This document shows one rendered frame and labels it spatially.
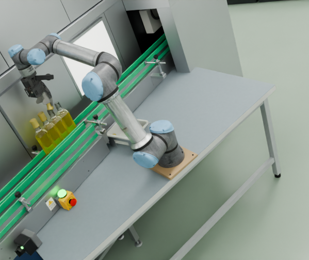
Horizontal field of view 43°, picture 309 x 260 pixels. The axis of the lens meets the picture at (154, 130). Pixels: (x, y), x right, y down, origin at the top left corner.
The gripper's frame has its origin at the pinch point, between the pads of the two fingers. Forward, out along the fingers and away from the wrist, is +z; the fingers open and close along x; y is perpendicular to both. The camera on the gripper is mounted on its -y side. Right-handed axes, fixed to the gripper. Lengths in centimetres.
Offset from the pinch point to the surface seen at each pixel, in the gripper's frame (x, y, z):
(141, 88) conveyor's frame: 7, -62, 33
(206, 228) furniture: 64, -13, 98
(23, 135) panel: -12.1, 17.2, 10.5
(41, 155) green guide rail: -3.3, 19.2, 22.1
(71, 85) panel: -11.3, -26.2, 7.1
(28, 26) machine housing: -14.5, -20.8, -35.2
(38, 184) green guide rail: 13.3, 36.5, 22.6
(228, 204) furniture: 70, -34, 97
